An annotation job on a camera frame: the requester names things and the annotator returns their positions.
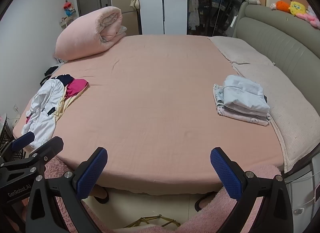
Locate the black slipper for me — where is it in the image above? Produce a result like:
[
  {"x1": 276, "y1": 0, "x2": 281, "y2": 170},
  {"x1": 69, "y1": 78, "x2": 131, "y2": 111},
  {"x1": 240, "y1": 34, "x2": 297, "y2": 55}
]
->
[
  {"x1": 93, "y1": 187, "x2": 110, "y2": 205},
  {"x1": 194, "y1": 192, "x2": 218, "y2": 212}
]

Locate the black bag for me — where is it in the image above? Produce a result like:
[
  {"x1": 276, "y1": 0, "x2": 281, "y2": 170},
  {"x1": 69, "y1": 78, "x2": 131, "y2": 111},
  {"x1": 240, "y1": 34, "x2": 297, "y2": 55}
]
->
[{"x1": 44, "y1": 66, "x2": 59, "y2": 76}]

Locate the person's right leg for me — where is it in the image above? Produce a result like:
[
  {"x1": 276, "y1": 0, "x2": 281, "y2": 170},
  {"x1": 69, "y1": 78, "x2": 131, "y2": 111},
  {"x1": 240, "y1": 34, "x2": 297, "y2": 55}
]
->
[{"x1": 180, "y1": 165, "x2": 282, "y2": 233}]

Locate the gold wire basket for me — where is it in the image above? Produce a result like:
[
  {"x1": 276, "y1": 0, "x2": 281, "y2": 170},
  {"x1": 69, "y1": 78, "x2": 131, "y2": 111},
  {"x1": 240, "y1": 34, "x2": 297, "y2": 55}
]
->
[{"x1": 122, "y1": 214, "x2": 180, "y2": 228}]

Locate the white shirt with navy trim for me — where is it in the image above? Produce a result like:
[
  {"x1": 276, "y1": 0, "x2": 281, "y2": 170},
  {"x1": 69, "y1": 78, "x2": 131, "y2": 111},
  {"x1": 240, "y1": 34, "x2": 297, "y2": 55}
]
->
[{"x1": 21, "y1": 79, "x2": 67, "y2": 150}]

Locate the floral pillow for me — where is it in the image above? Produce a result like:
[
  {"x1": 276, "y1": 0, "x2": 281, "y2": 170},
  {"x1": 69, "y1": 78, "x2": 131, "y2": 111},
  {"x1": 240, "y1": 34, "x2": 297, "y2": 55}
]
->
[{"x1": 100, "y1": 25, "x2": 127, "y2": 43}]

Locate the pile of unfolded clothes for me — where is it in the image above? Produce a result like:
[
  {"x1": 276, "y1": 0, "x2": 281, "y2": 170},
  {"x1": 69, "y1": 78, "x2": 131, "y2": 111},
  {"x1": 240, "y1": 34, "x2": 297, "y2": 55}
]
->
[{"x1": 50, "y1": 74, "x2": 75, "y2": 86}]

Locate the person's leg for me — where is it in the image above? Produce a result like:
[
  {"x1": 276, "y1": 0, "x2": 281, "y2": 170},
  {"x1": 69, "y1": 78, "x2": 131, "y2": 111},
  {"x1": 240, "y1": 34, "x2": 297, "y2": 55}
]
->
[
  {"x1": 180, "y1": 165, "x2": 282, "y2": 233},
  {"x1": 22, "y1": 158, "x2": 120, "y2": 233}
]

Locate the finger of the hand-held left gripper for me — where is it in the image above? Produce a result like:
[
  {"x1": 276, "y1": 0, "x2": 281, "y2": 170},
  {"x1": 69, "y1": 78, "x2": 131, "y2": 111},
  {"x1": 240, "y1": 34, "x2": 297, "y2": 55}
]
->
[
  {"x1": 0, "y1": 136, "x2": 64, "y2": 174},
  {"x1": 0, "y1": 132, "x2": 35, "y2": 160}
]

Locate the red and blue plush toy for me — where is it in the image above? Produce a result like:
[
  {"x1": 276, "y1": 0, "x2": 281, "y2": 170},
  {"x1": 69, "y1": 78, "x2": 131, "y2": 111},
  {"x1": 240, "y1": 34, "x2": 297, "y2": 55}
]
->
[{"x1": 63, "y1": 1, "x2": 75, "y2": 17}]

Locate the rolled pink quilt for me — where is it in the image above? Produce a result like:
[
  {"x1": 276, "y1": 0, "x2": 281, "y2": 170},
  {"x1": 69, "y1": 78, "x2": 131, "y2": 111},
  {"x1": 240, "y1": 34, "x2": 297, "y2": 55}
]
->
[{"x1": 55, "y1": 6, "x2": 123, "y2": 61}]

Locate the grey padded headboard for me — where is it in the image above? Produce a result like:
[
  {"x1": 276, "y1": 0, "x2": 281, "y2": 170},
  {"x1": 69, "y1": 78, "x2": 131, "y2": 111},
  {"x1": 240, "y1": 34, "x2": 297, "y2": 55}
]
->
[{"x1": 232, "y1": 1, "x2": 320, "y2": 113}]

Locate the black wire rack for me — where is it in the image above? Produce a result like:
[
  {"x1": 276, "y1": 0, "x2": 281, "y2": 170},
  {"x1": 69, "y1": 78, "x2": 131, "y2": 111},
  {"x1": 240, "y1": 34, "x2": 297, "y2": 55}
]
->
[{"x1": 0, "y1": 119, "x2": 28, "y2": 161}]

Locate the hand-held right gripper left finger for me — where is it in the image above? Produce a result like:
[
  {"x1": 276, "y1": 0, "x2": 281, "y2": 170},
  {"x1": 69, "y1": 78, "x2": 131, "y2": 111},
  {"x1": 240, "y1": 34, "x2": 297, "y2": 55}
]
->
[{"x1": 25, "y1": 147, "x2": 108, "y2": 233}]

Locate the pink plush toy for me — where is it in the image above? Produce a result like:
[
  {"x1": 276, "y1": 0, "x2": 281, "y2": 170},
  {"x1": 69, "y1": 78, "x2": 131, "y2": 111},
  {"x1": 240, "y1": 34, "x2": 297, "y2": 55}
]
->
[{"x1": 296, "y1": 5, "x2": 320, "y2": 27}]

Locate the white small rack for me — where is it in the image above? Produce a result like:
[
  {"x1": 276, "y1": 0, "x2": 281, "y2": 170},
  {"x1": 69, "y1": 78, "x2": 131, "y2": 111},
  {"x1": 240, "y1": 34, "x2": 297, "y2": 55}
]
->
[{"x1": 59, "y1": 15, "x2": 75, "y2": 31}]

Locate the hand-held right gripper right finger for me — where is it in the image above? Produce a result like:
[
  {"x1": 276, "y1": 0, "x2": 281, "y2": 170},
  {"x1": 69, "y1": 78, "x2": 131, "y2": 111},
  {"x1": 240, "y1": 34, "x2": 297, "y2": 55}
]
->
[{"x1": 210, "y1": 147, "x2": 294, "y2": 233}]

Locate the glass door wardrobe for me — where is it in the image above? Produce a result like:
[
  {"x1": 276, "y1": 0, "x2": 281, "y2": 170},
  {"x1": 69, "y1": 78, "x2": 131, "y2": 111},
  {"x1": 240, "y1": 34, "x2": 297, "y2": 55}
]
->
[{"x1": 186, "y1": 0, "x2": 247, "y2": 38}]

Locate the person's left leg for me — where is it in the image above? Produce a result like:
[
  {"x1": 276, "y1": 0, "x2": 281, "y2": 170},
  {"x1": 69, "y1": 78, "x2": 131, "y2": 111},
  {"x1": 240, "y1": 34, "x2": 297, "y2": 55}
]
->
[{"x1": 22, "y1": 158, "x2": 120, "y2": 233}]

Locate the white bedside drawer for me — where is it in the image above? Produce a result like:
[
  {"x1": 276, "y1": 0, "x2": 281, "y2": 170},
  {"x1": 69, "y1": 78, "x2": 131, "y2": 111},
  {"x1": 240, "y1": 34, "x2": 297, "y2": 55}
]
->
[{"x1": 285, "y1": 158, "x2": 320, "y2": 221}]

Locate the orange carrot plush toy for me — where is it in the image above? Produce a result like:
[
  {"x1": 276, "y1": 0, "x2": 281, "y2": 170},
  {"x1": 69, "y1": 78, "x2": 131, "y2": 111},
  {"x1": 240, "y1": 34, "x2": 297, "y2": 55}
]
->
[{"x1": 271, "y1": 1, "x2": 292, "y2": 11}]

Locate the bed with pink sheet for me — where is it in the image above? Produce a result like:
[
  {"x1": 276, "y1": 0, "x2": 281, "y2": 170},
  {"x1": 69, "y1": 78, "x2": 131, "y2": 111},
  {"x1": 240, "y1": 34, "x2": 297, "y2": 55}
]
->
[{"x1": 12, "y1": 35, "x2": 320, "y2": 196}]

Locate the yellow square plush toy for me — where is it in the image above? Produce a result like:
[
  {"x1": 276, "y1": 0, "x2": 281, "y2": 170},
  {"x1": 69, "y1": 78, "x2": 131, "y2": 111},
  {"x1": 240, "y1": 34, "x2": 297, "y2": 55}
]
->
[{"x1": 290, "y1": 1, "x2": 307, "y2": 16}]

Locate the white wardrobe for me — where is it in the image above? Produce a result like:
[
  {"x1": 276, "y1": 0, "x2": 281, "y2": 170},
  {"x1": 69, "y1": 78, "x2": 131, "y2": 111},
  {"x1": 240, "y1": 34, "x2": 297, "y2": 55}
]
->
[{"x1": 137, "y1": 0, "x2": 188, "y2": 35}]

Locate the beige cabinet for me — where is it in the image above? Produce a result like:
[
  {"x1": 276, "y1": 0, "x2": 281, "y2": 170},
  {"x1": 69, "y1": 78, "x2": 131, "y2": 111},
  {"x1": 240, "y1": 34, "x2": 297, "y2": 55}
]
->
[{"x1": 111, "y1": 0, "x2": 142, "y2": 36}]

